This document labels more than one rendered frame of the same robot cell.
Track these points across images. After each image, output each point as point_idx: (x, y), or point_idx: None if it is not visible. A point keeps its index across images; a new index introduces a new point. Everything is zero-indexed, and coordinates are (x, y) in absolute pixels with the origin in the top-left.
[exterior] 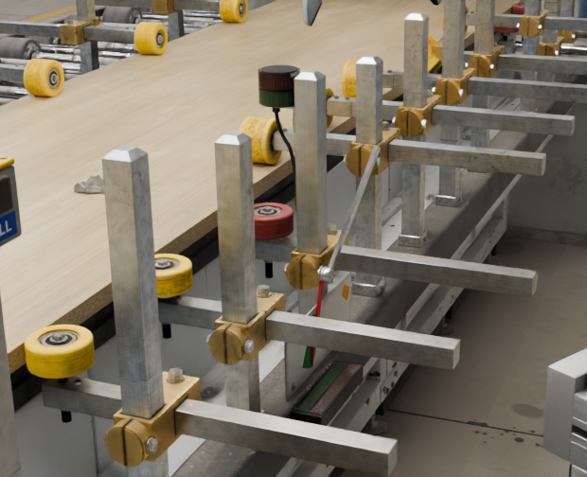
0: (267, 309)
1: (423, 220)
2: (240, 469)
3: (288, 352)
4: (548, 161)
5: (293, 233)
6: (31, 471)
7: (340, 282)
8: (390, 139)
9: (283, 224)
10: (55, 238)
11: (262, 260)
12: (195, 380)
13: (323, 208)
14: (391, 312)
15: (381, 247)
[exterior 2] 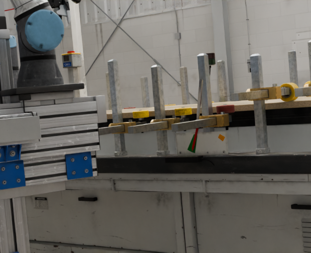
0: (163, 119)
1: None
2: (142, 157)
3: (177, 139)
4: None
5: None
6: (152, 149)
7: (216, 131)
8: (263, 89)
9: (217, 108)
10: (212, 105)
11: (282, 140)
12: (128, 122)
13: (204, 100)
14: (261, 163)
15: (262, 134)
